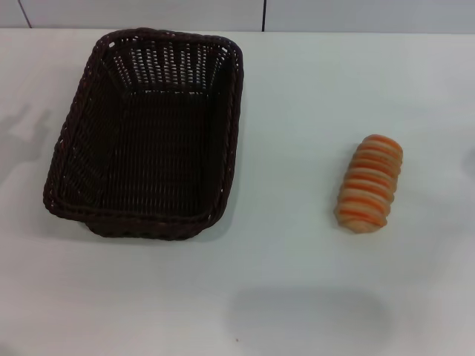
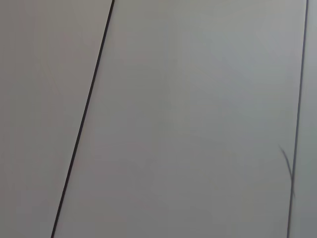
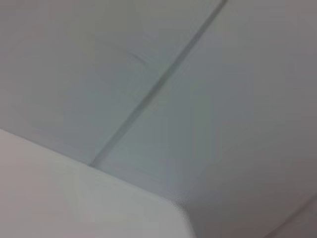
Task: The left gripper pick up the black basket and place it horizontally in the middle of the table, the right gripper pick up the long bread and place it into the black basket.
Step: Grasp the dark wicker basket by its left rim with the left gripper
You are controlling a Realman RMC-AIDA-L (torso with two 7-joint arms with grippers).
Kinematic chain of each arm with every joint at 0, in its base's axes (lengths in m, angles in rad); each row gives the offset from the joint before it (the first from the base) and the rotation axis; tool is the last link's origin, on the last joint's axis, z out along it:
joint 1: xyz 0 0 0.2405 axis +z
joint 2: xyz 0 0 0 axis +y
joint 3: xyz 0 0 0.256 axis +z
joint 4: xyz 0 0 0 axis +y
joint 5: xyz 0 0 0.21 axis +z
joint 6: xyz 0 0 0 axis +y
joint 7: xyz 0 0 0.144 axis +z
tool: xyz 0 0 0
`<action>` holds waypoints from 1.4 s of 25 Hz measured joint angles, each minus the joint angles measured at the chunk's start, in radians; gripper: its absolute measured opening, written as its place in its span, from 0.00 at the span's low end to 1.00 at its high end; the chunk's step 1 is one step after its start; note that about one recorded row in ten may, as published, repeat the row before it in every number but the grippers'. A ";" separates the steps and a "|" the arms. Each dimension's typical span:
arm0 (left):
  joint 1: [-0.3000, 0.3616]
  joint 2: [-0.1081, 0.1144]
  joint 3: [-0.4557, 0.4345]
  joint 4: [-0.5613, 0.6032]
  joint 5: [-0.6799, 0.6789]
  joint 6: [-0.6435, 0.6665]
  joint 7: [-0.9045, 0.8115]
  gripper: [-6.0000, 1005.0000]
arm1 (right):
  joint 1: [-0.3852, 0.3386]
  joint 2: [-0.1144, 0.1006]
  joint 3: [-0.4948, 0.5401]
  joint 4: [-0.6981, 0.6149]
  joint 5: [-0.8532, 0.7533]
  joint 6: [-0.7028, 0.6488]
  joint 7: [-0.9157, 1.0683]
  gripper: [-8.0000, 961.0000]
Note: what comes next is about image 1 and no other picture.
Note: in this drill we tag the black woven wicker basket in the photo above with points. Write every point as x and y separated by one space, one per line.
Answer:
167 155

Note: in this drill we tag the orange striped bread roll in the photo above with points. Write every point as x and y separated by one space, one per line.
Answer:
371 181

